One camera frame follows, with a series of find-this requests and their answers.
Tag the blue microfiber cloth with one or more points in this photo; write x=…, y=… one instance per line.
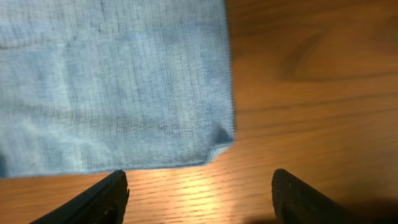
x=100, y=85

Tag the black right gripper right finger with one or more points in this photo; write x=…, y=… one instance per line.
x=294, y=201

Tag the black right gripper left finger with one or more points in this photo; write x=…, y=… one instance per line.
x=103, y=203

